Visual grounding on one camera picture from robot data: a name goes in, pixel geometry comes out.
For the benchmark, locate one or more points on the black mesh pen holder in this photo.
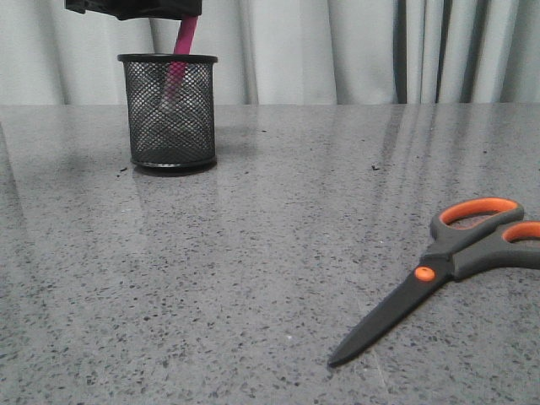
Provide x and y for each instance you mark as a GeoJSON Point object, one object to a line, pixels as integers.
{"type": "Point", "coordinates": [170, 109]}

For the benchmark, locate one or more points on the pink highlighter pen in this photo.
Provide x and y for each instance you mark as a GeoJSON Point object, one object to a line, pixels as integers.
{"type": "Point", "coordinates": [183, 45]}

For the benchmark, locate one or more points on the grey orange scissors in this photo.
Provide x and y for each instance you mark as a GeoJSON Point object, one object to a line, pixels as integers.
{"type": "Point", "coordinates": [470, 237]}

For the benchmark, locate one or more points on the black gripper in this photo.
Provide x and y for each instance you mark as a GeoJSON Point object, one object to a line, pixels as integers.
{"type": "Point", "coordinates": [135, 9]}

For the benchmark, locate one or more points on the grey curtain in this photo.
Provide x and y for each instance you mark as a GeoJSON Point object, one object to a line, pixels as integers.
{"type": "Point", "coordinates": [286, 52]}

